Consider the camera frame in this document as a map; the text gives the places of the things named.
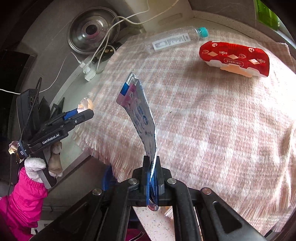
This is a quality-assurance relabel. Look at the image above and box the brown egg shell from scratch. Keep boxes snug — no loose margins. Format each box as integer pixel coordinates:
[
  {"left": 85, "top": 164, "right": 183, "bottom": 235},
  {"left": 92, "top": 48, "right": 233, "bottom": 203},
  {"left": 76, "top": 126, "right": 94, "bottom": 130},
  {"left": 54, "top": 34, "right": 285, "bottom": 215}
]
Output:
[{"left": 77, "top": 97, "right": 94, "bottom": 113}]

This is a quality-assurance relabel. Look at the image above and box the toothpaste tube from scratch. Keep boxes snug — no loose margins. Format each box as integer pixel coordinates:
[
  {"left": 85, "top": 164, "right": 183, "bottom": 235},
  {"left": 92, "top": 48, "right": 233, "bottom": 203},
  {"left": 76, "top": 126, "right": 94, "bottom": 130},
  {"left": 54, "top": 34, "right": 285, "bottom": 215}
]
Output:
[{"left": 116, "top": 72, "right": 159, "bottom": 211}]

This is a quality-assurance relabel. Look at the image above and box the clear plastic bottle teal cap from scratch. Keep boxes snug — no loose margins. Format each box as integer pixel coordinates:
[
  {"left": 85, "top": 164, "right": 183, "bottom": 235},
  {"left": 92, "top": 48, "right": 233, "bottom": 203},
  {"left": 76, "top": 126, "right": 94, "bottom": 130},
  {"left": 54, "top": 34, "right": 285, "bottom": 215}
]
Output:
[{"left": 144, "top": 26, "right": 209, "bottom": 54}]

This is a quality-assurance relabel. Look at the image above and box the pink sleeve left forearm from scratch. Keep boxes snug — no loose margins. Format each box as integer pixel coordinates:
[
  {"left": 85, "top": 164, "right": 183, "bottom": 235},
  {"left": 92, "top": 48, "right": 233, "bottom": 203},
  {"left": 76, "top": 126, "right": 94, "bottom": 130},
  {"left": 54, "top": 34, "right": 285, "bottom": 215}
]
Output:
[{"left": 1, "top": 168, "right": 48, "bottom": 240}]

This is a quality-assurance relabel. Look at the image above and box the left hand white glove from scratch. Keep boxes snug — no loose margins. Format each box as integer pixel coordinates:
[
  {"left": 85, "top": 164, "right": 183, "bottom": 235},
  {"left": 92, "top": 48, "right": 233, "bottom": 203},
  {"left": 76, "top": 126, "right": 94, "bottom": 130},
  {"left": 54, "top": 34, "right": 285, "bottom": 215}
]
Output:
[{"left": 24, "top": 141, "right": 63, "bottom": 184}]

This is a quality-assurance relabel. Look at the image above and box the white power strip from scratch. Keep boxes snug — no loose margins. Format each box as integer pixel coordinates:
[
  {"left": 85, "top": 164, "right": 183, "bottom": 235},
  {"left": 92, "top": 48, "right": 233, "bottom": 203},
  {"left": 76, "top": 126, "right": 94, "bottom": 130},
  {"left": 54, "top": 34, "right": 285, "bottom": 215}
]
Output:
[{"left": 71, "top": 52, "right": 97, "bottom": 82}]

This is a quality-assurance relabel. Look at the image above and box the steel pot lid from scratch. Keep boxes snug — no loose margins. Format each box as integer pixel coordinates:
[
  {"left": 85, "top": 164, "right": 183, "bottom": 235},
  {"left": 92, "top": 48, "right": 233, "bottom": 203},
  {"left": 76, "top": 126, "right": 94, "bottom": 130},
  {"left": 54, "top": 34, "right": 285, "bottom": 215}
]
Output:
[{"left": 67, "top": 7, "right": 117, "bottom": 55}]

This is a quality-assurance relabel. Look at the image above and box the pink plaid cloth mat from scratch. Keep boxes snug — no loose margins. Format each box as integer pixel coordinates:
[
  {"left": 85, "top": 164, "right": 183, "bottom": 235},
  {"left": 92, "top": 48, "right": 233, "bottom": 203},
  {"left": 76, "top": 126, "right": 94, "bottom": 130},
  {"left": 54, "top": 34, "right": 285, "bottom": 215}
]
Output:
[{"left": 73, "top": 30, "right": 295, "bottom": 234}]

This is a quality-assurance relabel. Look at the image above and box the white cutting board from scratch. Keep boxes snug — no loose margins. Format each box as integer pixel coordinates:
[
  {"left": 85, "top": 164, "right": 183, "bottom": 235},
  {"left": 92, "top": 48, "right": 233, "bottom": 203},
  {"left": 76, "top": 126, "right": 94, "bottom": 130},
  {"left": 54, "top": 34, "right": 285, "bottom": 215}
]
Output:
[{"left": 111, "top": 0, "right": 195, "bottom": 32}]

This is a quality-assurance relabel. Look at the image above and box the green dish soap bottle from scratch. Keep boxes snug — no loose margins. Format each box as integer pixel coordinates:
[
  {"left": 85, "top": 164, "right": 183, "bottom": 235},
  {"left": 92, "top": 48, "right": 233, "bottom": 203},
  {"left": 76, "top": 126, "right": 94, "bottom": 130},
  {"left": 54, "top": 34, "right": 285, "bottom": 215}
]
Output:
[{"left": 254, "top": 0, "right": 280, "bottom": 31}]

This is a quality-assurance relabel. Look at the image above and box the white power cable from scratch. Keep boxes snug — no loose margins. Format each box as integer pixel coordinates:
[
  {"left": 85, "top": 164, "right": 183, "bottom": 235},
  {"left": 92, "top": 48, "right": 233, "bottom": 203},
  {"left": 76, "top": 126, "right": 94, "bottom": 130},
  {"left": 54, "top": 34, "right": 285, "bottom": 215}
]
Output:
[{"left": 87, "top": 0, "right": 180, "bottom": 68}]

